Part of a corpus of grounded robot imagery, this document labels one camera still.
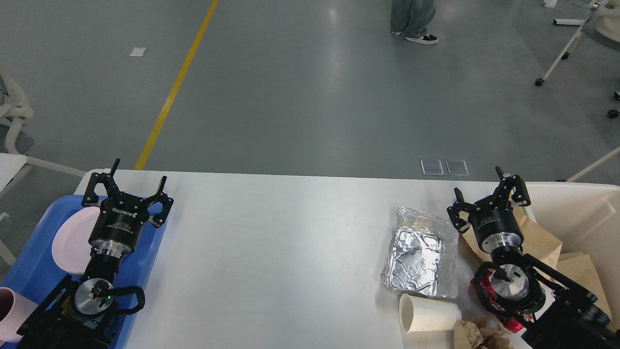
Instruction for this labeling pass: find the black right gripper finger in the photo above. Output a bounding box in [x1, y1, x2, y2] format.
[489, 166, 531, 210]
[447, 187, 478, 234]

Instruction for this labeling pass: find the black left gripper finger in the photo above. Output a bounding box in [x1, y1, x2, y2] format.
[142, 176, 173, 228]
[81, 158, 125, 207]

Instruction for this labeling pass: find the white side table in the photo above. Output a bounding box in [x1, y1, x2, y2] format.
[0, 153, 29, 267]

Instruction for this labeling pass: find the pink plate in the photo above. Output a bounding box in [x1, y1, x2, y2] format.
[51, 207, 100, 275]

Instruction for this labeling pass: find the pink ribbed cup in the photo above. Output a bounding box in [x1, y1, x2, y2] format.
[0, 287, 39, 345]

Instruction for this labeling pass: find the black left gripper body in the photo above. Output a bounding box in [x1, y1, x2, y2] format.
[88, 193, 149, 256]

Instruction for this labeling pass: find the blue plastic tray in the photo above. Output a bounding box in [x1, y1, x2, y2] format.
[0, 195, 170, 349]

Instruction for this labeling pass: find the crumpled brown paper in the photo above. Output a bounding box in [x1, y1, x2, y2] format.
[452, 317, 514, 349]

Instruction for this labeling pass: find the red crushed can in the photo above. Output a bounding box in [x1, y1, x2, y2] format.
[470, 262, 536, 333]

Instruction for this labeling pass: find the white office chair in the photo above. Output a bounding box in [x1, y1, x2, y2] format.
[1, 71, 86, 177]

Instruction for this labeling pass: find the white waste bin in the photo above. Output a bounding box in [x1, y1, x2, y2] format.
[527, 182, 620, 331]

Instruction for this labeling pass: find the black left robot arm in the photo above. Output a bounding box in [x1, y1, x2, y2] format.
[16, 159, 173, 349]

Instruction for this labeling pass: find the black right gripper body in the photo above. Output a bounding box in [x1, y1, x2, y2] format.
[469, 208, 524, 253]

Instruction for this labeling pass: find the white wheeled stand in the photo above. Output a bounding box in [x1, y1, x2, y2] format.
[534, 0, 620, 87]

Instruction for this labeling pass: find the brown paper bag in bin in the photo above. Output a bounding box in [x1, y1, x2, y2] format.
[557, 252, 613, 319]

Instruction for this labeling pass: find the white paper cup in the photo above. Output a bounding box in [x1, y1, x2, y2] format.
[399, 294, 462, 333]

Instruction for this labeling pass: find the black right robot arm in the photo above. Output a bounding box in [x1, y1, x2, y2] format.
[447, 167, 620, 349]

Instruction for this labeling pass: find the person in jeans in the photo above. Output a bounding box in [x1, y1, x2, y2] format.
[390, 0, 438, 46]

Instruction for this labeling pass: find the crumpled aluminium foil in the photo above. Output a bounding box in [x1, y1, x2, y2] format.
[380, 207, 458, 300]

